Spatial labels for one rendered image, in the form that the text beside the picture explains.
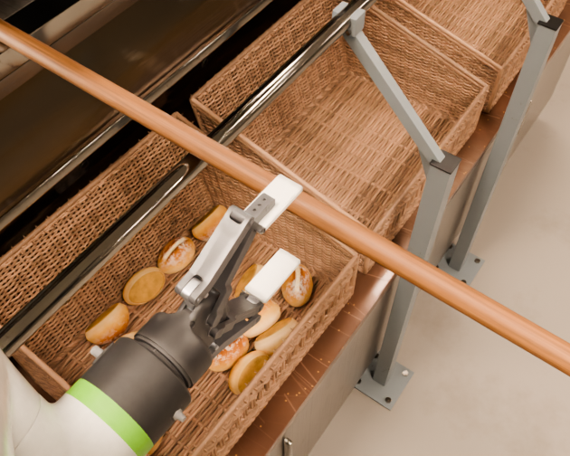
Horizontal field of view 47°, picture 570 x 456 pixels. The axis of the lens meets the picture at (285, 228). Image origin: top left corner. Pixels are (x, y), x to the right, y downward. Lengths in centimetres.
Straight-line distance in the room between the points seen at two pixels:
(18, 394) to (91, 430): 7
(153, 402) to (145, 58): 84
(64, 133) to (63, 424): 72
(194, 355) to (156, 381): 5
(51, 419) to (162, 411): 10
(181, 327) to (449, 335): 154
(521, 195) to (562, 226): 17
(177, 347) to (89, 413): 10
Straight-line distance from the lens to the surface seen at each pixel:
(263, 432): 131
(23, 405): 57
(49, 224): 129
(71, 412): 61
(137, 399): 60
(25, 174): 120
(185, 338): 63
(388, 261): 75
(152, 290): 142
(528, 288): 226
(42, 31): 113
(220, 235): 62
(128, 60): 129
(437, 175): 120
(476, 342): 211
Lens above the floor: 182
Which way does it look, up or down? 54 degrees down
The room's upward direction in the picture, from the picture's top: straight up
